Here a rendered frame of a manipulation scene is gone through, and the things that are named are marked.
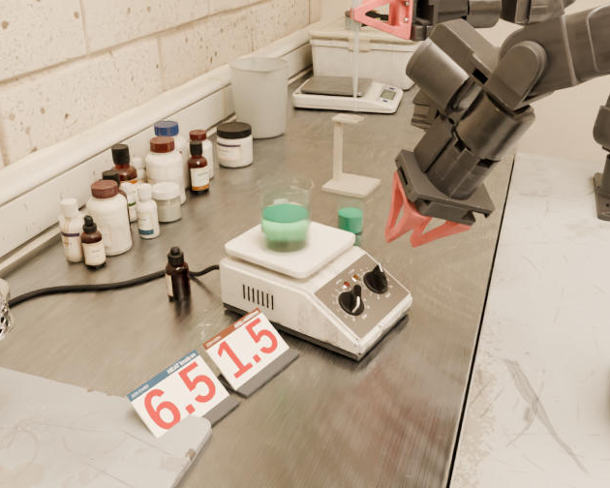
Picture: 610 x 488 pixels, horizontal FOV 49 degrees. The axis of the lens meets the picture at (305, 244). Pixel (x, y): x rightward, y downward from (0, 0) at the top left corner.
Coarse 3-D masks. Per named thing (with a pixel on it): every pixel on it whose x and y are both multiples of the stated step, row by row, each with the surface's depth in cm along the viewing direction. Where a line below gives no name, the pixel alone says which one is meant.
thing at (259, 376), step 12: (288, 348) 75; (216, 360) 69; (264, 360) 72; (276, 360) 73; (288, 360) 73; (252, 372) 71; (264, 372) 71; (276, 372) 71; (228, 384) 69; (240, 384) 69; (252, 384) 69
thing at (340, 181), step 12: (336, 120) 113; (348, 120) 112; (360, 120) 113; (336, 132) 115; (336, 144) 116; (336, 156) 117; (336, 168) 118; (336, 180) 119; (348, 180) 119; (360, 180) 119; (372, 180) 119; (336, 192) 116
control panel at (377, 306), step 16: (368, 256) 82; (352, 272) 79; (384, 272) 81; (320, 288) 75; (336, 288) 76; (400, 288) 80; (336, 304) 74; (368, 304) 76; (384, 304) 77; (352, 320) 73; (368, 320) 74
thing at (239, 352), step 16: (256, 320) 74; (240, 336) 72; (256, 336) 73; (272, 336) 74; (224, 352) 70; (240, 352) 71; (256, 352) 72; (272, 352) 73; (224, 368) 69; (240, 368) 70
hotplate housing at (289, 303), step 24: (240, 264) 79; (336, 264) 79; (240, 288) 79; (264, 288) 77; (288, 288) 75; (312, 288) 74; (240, 312) 81; (264, 312) 78; (288, 312) 76; (312, 312) 74; (312, 336) 75; (336, 336) 73
